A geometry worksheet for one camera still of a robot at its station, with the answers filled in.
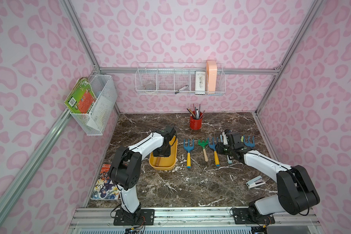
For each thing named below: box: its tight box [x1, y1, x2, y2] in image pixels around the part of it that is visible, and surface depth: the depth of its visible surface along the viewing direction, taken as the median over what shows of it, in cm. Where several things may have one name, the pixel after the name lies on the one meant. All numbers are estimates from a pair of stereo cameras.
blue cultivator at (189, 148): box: [183, 138, 195, 169], surface depth 98 cm
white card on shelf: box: [194, 71, 207, 95], surface depth 93 cm
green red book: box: [64, 77, 98, 115], surface depth 73 cm
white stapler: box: [245, 175, 266, 189], surface depth 84 cm
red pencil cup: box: [190, 116, 203, 131], surface depth 111 cm
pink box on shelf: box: [206, 59, 218, 93], surface depth 84 cm
